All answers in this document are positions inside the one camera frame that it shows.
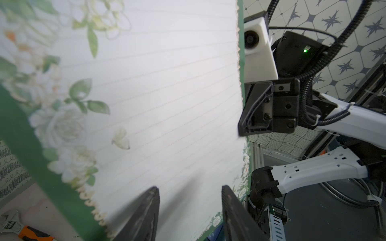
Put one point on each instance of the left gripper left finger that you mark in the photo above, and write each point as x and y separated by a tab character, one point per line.
142	225

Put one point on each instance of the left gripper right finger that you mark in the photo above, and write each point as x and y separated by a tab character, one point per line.
237	222

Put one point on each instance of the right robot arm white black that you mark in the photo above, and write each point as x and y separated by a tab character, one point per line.
364	158

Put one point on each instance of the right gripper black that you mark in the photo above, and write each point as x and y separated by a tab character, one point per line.
280	105

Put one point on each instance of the white slotted cable duct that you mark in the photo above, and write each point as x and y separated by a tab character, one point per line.
276	228

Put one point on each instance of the green bordered scalloped stationery paper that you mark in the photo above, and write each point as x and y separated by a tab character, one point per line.
102	100

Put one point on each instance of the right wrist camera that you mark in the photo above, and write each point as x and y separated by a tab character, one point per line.
259	60

